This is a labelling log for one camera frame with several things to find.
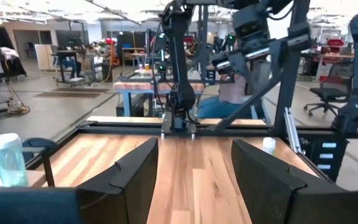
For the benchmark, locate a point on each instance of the black office chair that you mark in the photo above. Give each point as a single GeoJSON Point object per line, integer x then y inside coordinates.
{"type": "Point", "coordinates": [331, 90]}

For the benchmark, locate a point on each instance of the silver metal bracket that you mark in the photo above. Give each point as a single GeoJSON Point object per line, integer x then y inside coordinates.
{"type": "Point", "coordinates": [291, 130]}

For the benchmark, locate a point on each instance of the wooden table blue legs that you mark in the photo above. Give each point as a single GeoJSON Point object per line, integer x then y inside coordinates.
{"type": "Point", "coordinates": [135, 86]}

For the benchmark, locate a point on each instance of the teal pill bottle white cap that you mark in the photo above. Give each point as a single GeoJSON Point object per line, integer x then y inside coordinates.
{"type": "Point", "coordinates": [6, 161]}

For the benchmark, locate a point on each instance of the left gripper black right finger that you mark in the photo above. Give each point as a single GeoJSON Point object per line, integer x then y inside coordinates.
{"type": "Point", "coordinates": [266, 186]}

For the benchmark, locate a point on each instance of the dark floor mat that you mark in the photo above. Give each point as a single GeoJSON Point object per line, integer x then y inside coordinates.
{"type": "Point", "coordinates": [73, 92]}

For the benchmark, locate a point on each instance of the black box blue labels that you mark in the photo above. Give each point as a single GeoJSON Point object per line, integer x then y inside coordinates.
{"type": "Point", "coordinates": [317, 161]}

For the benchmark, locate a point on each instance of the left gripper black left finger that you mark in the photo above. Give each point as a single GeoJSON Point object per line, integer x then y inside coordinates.
{"type": "Point", "coordinates": [129, 186]}

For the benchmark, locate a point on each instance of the person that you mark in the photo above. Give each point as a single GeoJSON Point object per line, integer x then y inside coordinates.
{"type": "Point", "coordinates": [232, 93]}

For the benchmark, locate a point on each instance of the beige cabinet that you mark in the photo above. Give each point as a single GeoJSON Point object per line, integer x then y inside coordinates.
{"type": "Point", "coordinates": [45, 56]}

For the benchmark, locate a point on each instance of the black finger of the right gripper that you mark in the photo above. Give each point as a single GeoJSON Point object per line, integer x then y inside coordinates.
{"type": "Point", "coordinates": [228, 63]}
{"type": "Point", "coordinates": [280, 51]}

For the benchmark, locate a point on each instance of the dark blue round seat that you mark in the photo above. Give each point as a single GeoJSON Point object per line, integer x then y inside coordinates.
{"type": "Point", "coordinates": [39, 144]}

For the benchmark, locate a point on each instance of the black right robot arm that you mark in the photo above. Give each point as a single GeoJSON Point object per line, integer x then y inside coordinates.
{"type": "Point", "coordinates": [179, 62]}

